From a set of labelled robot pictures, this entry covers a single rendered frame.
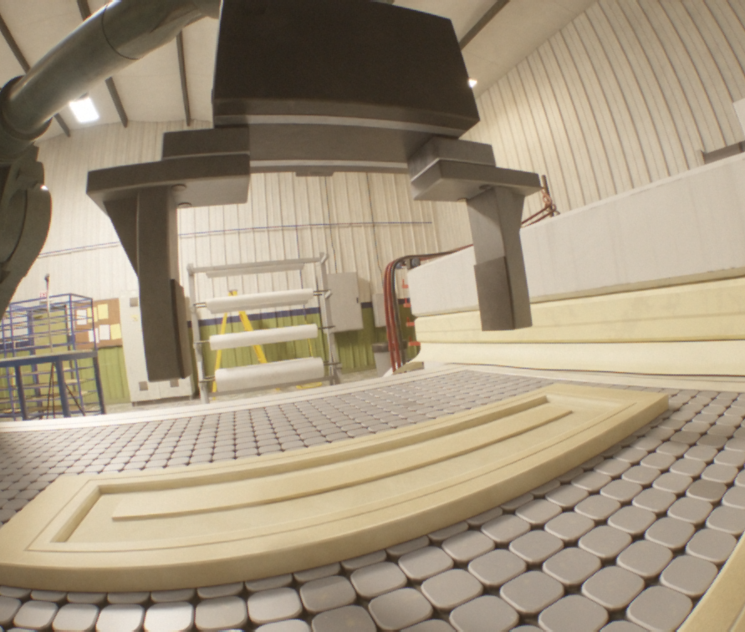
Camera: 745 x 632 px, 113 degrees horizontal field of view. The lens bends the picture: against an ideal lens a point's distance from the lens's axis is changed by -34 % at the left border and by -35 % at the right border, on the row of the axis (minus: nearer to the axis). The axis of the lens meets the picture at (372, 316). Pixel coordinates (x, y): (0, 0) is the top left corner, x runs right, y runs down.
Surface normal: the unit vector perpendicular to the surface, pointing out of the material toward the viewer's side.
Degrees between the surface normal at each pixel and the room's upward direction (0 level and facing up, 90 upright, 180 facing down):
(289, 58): 90
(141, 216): 90
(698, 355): 59
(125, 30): 151
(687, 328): 90
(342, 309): 90
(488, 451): 11
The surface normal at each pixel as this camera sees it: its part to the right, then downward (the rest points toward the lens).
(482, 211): -0.93, 0.11
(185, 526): -0.05, -0.99
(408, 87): 0.35, -0.06
